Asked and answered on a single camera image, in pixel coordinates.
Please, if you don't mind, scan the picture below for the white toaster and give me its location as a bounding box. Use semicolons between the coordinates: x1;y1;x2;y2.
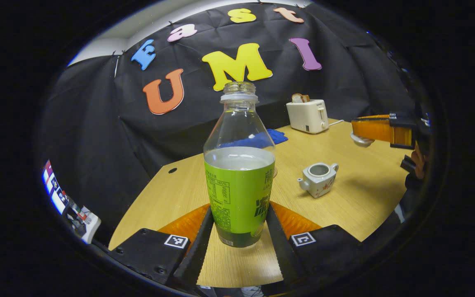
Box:
286;99;329;134

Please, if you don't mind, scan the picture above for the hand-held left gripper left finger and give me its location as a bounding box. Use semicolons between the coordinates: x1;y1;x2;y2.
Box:
110;205;214;289

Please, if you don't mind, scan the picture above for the white teacup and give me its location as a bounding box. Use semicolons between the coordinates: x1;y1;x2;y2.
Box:
297;162;339;198

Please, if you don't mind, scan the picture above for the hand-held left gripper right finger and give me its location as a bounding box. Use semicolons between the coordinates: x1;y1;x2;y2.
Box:
266;201;364;289

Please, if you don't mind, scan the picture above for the green label water bottle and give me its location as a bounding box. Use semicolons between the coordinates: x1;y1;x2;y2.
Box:
203;81;276;248

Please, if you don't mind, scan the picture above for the blue towel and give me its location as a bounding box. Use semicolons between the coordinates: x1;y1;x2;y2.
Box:
220;129;289;150

